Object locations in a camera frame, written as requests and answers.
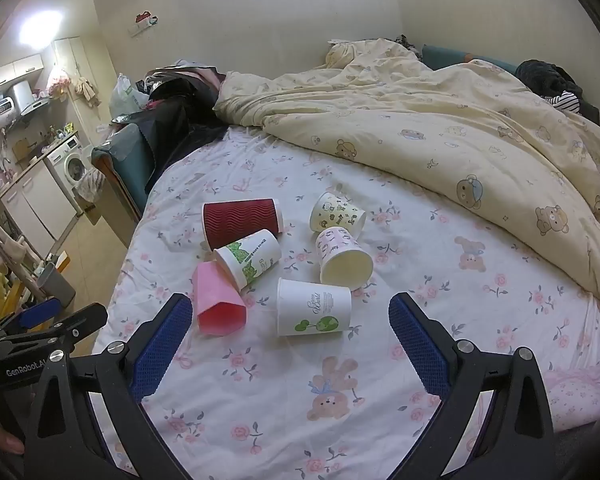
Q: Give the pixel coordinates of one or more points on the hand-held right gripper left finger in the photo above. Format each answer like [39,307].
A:
[164,347]

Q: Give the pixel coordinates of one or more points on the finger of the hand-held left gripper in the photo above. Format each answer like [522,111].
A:
[40,311]
[77,321]

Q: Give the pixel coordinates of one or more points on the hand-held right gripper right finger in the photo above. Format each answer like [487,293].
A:
[420,350]

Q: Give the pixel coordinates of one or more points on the pink paper cup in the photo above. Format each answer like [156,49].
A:
[214,300]

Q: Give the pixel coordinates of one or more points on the white cup green tree print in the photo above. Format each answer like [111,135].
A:
[310,305]

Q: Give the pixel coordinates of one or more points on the white cup green leaf print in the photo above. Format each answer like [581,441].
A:
[252,255]

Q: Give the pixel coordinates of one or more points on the pink cartoon print cup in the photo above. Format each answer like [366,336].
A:
[336,246]

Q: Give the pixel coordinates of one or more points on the red ribbed paper cup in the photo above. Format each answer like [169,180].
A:
[240,221]

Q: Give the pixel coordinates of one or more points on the yellow cartoon print cup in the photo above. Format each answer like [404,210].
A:
[336,212]

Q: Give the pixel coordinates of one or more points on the person's left hand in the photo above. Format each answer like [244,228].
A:
[2,437]

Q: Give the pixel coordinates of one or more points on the grey trash bin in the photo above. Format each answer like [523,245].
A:
[56,285]

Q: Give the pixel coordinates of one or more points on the yellow stool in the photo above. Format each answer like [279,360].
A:
[0,292]

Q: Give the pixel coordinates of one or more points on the hanging beige clothes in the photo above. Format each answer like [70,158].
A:
[0,242]

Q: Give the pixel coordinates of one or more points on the white base cabinet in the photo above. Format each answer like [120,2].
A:
[35,207]

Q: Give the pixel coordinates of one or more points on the white crumpled cloth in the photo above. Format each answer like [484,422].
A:
[90,185]

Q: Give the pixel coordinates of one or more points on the white washing machine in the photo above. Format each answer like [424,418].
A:
[72,165]

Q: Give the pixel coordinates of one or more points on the teal padded footboard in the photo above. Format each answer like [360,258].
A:
[127,162]

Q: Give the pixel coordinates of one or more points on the pink floral pillow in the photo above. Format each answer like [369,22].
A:
[582,390]

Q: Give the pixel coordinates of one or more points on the range hood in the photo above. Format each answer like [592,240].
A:
[35,106]

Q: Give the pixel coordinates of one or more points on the white water heater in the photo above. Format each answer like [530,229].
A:
[2,107]

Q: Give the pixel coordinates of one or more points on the hanging beige towel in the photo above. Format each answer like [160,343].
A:
[86,91]

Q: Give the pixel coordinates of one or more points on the yellow bear print quilt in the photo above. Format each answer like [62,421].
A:
[430,125]

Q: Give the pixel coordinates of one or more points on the white plastic bag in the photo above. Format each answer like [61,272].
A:
[125,96]

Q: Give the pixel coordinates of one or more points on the black garment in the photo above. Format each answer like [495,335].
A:
[180,110]

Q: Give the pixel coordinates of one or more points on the striped cloth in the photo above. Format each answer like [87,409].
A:
[566,101]

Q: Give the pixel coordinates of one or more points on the teal headboard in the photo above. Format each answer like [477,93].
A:
[460,57]

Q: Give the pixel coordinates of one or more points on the dark fluffy garment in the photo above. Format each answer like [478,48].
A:
[545,76]

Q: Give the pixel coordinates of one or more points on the dark patterned cloth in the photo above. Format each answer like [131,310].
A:
[407,46]

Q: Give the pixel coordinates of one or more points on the white wall cabinets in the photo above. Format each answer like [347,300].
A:
[15,69]

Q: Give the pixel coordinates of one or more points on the red and white wall hanger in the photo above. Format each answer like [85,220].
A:
[145,22]

